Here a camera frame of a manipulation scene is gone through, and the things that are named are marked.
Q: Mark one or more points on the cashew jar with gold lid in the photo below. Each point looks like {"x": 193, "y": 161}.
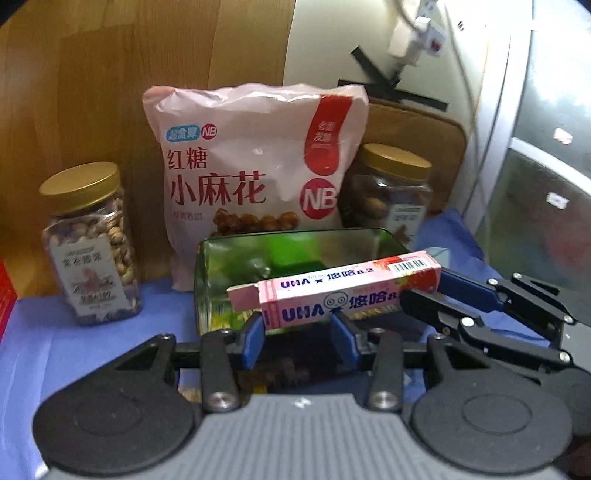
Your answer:
{"x": 87, "y": 258}

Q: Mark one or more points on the brown mat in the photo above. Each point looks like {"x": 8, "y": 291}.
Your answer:
{"x": 443, "y": 138}

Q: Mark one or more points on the pecan jar with gold lid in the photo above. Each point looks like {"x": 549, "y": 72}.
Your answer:
{"x": 392, "y": 203}

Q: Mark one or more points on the large pink snack bag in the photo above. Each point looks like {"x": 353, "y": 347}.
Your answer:
{"x": 240, "y": 152}

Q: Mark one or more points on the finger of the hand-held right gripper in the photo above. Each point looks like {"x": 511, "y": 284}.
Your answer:
{"x": 429, "y": 307}
{"x": 471, "y": 288}

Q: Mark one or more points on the long black tape strip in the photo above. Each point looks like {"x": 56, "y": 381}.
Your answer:
{"x": 415, "y": 98}

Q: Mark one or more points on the pink candy box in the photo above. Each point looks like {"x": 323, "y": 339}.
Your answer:
{"x": 346, "y": 286}

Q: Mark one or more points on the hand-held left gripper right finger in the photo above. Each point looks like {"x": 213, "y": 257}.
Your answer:
{"x": 344, "y": 344}

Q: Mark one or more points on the white power strip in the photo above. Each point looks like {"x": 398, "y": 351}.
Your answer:
{"x": 415, "y": 32}

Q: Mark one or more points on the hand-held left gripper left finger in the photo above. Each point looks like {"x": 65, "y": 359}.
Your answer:
{"x": 251, "y": 344}

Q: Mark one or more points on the blue printed blanket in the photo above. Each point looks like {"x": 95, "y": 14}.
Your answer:
{"x": 37, "y": 350}

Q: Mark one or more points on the wooden board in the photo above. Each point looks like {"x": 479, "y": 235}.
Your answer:
{"x": 92, "y": 92}

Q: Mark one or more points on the frosted glass sliding door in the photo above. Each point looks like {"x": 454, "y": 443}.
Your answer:
{"x": 545, "y": 207}

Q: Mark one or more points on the red gift bag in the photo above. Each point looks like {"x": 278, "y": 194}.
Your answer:
{"x": 5, "y": 304}

